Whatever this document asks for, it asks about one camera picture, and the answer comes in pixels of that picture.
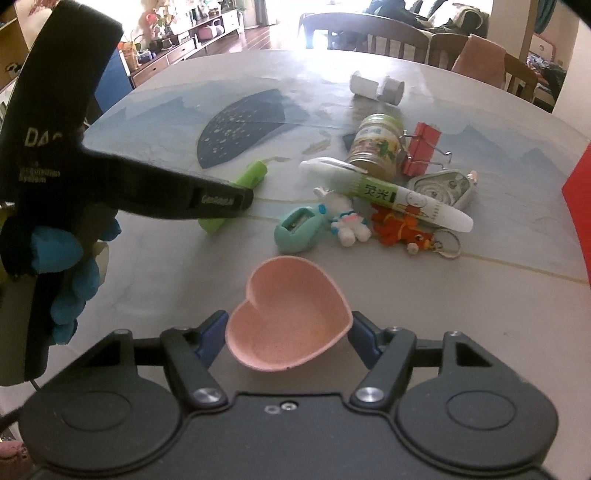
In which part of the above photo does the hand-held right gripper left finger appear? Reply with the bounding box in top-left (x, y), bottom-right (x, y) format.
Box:
top-left (91, 310), bottom-right (230, 411)

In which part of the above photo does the wooden tv cabinet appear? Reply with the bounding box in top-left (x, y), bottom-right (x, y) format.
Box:
top-left (128, 9), bottom-right (246, 88)

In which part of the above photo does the white bottle with grey cap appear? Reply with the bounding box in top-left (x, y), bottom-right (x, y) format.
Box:
top-left (349, 71), bottom-right (406, 106)

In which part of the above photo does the printed grey blue tablecloth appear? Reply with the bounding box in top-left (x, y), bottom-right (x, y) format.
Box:
top-left (0, 48), bottom-right (591, 416)

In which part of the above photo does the glass jar with printed label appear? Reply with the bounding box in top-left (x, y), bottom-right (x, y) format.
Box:
top-left (347, 113), bottom-right (404, 179)

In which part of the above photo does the blue upholstered chair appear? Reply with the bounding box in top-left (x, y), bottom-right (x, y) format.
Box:
top-left (93, 46), bottom-right (133, 121)

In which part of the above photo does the dark clothing pile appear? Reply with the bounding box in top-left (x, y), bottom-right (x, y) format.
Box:
top-left (365, 0), bottom-right (420, 28)

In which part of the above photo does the potted flower plant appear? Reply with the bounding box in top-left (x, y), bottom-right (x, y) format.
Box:
top-left (142, 8), bottom-right (180, 49)

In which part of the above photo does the light green plastic pen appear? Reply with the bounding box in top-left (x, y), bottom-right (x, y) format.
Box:
top-left (198, 159), bottom-right (270, 235)

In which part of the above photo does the pink towel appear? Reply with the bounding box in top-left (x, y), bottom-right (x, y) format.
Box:
top-left (451, 34), bottom-right (508, 88)

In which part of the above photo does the brown wooden chair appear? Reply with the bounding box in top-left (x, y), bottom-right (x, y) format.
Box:
top-left (429, 32), bottom-right (539, 100)

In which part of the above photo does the red paper sheet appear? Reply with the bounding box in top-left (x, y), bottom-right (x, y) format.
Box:
top-left (562, 141), bottom-right (591, 288)

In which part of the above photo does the woven basket planter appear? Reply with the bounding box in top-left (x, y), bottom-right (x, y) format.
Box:
top-left (119, 41), bottom-right (142, 71)

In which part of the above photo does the large white glue pen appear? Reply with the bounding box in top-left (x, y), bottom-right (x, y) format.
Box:
top-left (299, 157), bottom-right (475, 234)

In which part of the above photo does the teal pencil sharpener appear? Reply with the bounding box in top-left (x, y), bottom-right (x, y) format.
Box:
top-left (274, 205), bottom-right (329, 254)

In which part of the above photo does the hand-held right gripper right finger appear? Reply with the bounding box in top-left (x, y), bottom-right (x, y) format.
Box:
top-left (348, 311), bottom-right (496, 411)

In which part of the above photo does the person's left hand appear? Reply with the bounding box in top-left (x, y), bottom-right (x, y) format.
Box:
top-left (31, 218), bottom-right (122, 345)

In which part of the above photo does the pink round pouch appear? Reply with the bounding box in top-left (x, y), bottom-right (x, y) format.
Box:
top-left (198, 23), bottom-right (227, 43)

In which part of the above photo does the wooden bookshelf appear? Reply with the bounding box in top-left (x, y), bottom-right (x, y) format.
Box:
top-left (0, 0), bottom-right (38, 93)

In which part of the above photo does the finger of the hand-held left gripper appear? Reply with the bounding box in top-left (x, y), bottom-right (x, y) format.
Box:
top-left (81, 145), bottom-right (256, 221)

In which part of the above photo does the pink white bed frame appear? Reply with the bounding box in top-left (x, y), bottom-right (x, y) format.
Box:
top-left (526, 32), bottom-right (578, 70)

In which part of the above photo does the red binder clip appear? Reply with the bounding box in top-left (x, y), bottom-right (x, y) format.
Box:
top-left (401, 122), bottom-right (456, 177)

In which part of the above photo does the dark wooden slatted chair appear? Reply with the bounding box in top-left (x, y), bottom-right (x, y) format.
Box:
top-left (299, 13), bottom-right (431, 64)

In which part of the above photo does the pink heart-shaped bowl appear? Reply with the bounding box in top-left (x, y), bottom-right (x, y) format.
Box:
top-left (226, 257), bottom-right (353, 373)

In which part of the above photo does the white bear figurine keychain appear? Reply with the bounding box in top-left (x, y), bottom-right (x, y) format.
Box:
top-left (314, 186), bottom-right (370, 248)

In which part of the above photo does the grey-green correction tape dispenser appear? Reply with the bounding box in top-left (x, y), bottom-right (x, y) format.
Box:
top-left (409, 168), bottom-right (479, 216)

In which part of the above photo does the orange toy keychain with ring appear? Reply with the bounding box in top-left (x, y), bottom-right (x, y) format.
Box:
top-left (372, 205), bottom-right (462, 260)

